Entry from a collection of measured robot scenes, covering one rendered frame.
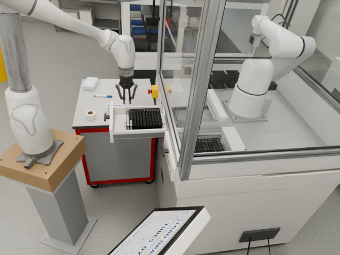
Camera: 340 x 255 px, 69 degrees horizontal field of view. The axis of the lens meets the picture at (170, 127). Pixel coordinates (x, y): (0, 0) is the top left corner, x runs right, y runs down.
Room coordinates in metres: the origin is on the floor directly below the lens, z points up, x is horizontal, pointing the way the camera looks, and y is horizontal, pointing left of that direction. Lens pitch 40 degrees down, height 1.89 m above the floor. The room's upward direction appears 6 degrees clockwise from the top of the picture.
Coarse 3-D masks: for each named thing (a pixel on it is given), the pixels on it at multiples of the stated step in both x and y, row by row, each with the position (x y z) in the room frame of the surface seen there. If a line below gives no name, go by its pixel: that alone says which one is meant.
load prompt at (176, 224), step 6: (174, 222) 0.42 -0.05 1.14; (180, 222) 0.40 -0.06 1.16; (168, 228) 0.39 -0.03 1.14; (174, 228) 0.38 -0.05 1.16; (162, 234) 0.37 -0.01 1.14; (168, 234) 0.36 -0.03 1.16; (162, 240) 0.34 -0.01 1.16; (156, 246) 0.33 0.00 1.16; (150, 252) 0.31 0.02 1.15; (156, 252) 0.30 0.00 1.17
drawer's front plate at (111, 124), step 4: (112, 104) 1.30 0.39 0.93; (112, 108) 1.25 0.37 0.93; (112, 112) 1.21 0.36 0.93; (112, 116) 1.17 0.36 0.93; (112, 120) 1.14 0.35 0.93; (112, 124) 1.10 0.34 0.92; (112, 128) 1.08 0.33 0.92; (112, 132) 1.06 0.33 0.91; (112, 136) 1.06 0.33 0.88; (112, 140) 1.06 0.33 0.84
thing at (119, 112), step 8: (120, 112) 1.32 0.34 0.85; (160, 112) 1.38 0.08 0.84; (120, 120) 1.25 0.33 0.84; (120, 128) 1.18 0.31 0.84; (120, 136) 1.08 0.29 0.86; (128, 136) 1.09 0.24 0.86; (136, 136) 1.10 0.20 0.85; (144, 136) 1.11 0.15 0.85; (152, 136) 1.12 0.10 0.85; (160, 136) 1.14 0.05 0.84
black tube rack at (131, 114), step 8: (136, 112) 1.27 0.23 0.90; (144, 112) 1.28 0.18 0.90; (152, 112) 1.29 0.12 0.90; (136, 120) 1.20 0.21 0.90; (144, 120) 1.20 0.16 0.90; (152, 120) 1.24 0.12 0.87; (160, 120) 1.22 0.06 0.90; (136, 128) 1.15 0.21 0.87; (144, 128) 1.16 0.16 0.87; (152, 128) 1.18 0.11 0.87; (160, 128) 1.18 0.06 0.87
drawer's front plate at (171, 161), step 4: (164, 136) 1.10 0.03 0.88; (168, 136) 1.05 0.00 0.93; (164, 140) 1.08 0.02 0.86; (168, 140) 1.02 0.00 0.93; (168, 144) 0.98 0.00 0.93; (168, 148) 0.96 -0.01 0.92; (172, 152) 0.93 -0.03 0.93; (168, 156) 0.94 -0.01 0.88; (172, 156) 0.90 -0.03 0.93; (172, 160) 0.87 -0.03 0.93; (172, 164) 0.84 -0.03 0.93; (172, 168) 0.83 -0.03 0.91; (176, 168) 0.82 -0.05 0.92; (172, 172) 0.82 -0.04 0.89; (172, 176) 0.82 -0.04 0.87; (172, 180) 0.82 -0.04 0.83
